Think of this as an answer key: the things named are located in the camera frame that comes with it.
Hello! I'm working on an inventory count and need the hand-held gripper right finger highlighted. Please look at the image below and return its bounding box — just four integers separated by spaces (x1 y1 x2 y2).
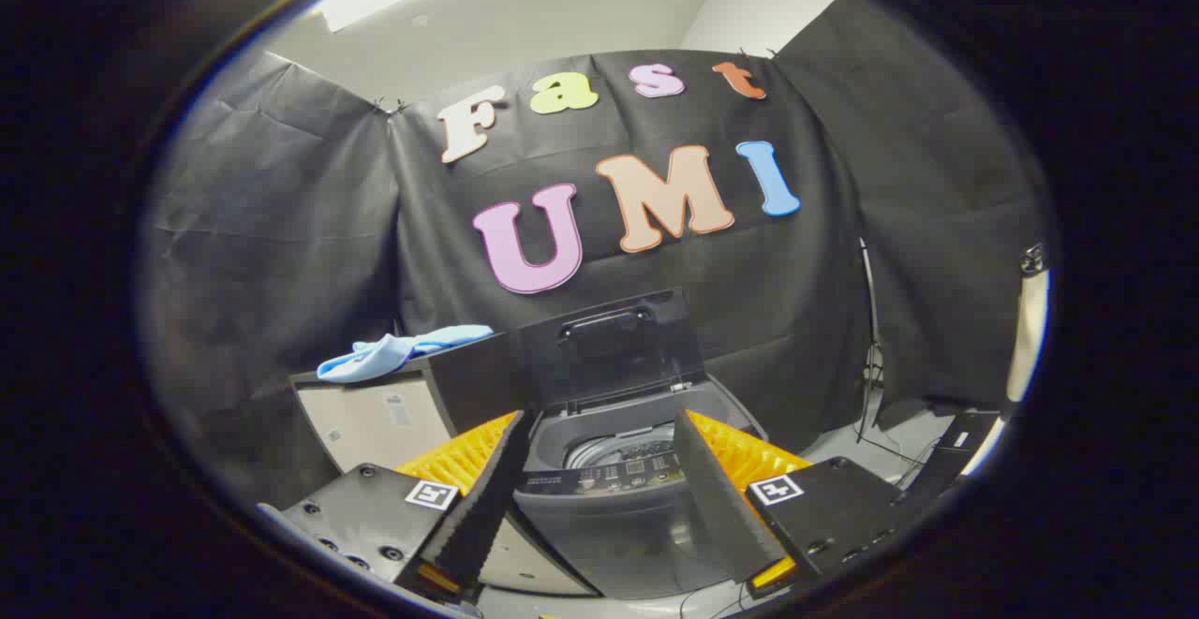
673 408 938 601

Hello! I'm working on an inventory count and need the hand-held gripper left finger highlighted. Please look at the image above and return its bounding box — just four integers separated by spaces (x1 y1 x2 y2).
258 410 537 606

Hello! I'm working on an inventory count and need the grey washing machine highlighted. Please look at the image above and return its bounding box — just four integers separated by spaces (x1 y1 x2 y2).
511 376 771 601

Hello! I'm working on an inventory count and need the light blue shirt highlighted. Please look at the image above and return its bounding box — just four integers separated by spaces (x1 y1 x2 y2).
317 324 495 384

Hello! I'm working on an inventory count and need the dark cabinet with beige door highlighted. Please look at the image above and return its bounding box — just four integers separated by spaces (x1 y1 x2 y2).
289 333 600 597

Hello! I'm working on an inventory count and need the black box on floor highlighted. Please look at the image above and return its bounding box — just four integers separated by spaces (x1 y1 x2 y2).
904 410 1001 508

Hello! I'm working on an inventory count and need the black backdrop cloth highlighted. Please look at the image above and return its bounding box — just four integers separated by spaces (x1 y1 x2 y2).
141 0 1050 508

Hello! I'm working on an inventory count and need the white pole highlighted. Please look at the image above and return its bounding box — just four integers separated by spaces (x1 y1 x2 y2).
1005 244 1050 405

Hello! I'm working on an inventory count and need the black floor cable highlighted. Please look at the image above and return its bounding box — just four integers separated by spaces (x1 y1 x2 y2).
679 582 750 619

